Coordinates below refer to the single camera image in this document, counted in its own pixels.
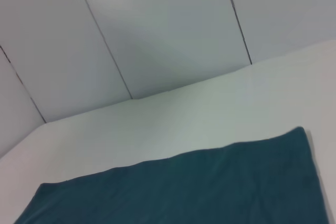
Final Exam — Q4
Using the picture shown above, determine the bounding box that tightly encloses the teal blue shirt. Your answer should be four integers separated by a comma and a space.
13, 126, 333, 224

